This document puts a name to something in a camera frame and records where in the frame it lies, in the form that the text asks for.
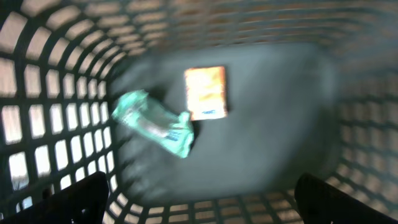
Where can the teal snack packet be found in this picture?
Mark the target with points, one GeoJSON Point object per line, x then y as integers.
{"type": "Point", "coordinates": [147, 116]}

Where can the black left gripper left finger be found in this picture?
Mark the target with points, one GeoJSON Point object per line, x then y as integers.
{"type": "Point", "coordinates": [82, 202]}

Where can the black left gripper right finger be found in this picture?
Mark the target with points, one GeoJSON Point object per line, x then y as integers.
{"type": "Point", "coordinates": [320, 203]}

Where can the small orange snack packet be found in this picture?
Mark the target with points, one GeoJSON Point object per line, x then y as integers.
{"type": "Point", "coordinates": [206, 93]}

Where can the dark grey plastic basket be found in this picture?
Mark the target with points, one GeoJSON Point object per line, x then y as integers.
{"type": "Point", "coordinates": [311, 87]}

